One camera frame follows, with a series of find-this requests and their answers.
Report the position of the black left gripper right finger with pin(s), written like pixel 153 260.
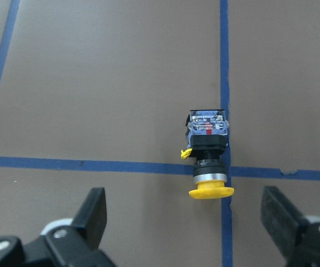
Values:
pixel 297 236

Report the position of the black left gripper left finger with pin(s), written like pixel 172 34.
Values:
pixel 77 243

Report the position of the yellow push button switch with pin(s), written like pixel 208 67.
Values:
pixel 207 134

